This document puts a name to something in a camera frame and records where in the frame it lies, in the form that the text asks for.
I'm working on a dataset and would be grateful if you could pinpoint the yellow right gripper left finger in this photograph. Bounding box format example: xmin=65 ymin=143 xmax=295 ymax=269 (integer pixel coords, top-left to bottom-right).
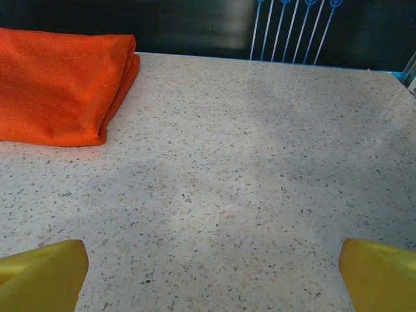
xmin=0 ymin=239 xmax=90 ymax=312

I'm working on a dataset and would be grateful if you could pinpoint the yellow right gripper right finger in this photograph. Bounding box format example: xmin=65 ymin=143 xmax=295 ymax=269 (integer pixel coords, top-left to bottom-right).
xmin=338 ymin=237 xmax=416 ymax=312

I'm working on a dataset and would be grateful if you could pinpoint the orange t-shirt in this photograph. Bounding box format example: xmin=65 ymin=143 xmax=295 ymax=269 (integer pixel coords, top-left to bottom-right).
xmin=0 ymin=27 xmax=142 ymax=148

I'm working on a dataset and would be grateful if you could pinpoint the aluminium frame post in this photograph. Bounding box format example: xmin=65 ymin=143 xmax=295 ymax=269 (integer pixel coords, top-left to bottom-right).
xmin=398 ymin=50 xmax=416 ymax=98

